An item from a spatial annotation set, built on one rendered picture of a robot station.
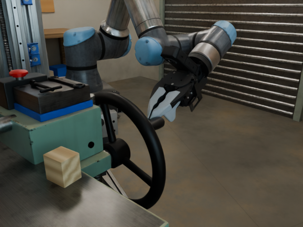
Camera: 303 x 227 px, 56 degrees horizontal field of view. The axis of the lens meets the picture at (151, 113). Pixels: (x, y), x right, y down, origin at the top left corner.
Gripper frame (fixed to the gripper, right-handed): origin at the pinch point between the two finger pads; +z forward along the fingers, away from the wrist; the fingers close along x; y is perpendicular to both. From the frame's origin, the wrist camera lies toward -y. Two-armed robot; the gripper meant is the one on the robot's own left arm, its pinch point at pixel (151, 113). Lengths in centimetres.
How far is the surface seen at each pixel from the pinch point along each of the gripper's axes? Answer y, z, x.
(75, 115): -14.4, 14.1, -0.3
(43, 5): 56, -139, 306
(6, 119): -18.8, 21.5, 5.8
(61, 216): -15.3, 27.2, -13.6
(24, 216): -16.7, 29.6, -10.3
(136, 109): -5.9, 4.0, -1.6
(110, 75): 191, -168, 296
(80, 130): -11.6, 15.2, -0.4
